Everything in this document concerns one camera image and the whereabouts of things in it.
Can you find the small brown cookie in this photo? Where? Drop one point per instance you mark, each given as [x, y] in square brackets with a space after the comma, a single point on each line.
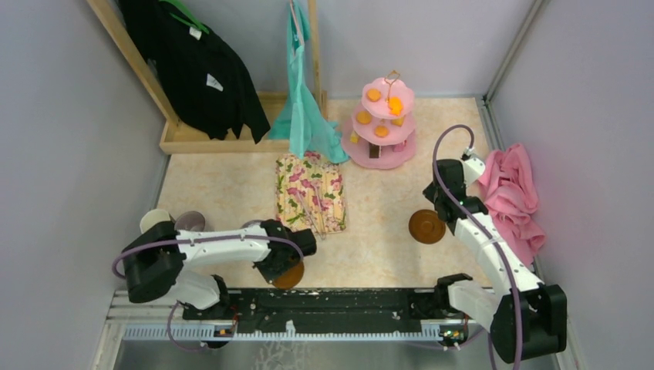
[363, 117]

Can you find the small orange pastry top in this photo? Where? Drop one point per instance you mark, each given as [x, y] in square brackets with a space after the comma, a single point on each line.
[373, 95]

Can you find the purple mug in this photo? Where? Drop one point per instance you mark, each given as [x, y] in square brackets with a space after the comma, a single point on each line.
[190, 221]

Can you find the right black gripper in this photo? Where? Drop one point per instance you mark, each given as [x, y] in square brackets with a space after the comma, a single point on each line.
[429, 192]

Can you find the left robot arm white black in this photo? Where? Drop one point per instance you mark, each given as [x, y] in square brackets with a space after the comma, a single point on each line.
[162, 261]

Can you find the teal hanging garment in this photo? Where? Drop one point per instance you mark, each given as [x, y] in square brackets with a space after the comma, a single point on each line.
[301, 122]

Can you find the brown saucer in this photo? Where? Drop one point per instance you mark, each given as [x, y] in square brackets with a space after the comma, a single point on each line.
[426, 227]
[290, 278]

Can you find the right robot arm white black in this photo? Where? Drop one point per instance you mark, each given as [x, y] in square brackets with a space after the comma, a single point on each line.
[524, 317]

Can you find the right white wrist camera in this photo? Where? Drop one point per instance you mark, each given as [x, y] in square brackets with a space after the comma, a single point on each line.
[473, 166]

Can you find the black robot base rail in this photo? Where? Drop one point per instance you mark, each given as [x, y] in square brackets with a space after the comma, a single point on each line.
[364, 314]

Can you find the orange croissant pastry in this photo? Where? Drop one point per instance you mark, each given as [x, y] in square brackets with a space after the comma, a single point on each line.
[395, 106]

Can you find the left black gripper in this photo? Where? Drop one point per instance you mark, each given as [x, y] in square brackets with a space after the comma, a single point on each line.
[271, 276]

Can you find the pink three-tier cake stand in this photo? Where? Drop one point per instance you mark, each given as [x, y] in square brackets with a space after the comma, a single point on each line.
[389, 85]

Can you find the cream mug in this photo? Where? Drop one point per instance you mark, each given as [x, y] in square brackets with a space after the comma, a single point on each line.
[154, 217]

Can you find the wooden clothes rack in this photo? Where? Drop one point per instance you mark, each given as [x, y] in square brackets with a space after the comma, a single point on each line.
[179, 138]

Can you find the black hanging garment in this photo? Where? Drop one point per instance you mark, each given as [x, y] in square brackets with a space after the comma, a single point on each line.
[205, 80]

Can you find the yellow cheese wedge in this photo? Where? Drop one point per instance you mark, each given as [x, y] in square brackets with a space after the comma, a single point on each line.
[354, 137]

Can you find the floral serving tray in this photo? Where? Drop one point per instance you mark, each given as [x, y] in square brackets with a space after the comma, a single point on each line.
[325, 176]

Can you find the round orange cookie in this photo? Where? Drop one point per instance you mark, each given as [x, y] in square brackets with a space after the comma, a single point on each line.
[381, 131]

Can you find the chocolate cake slice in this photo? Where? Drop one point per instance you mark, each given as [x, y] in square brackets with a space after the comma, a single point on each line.
[374, 151]

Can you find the pink crumpled cloth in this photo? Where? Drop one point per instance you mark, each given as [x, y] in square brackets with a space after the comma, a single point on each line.
[510, 195]

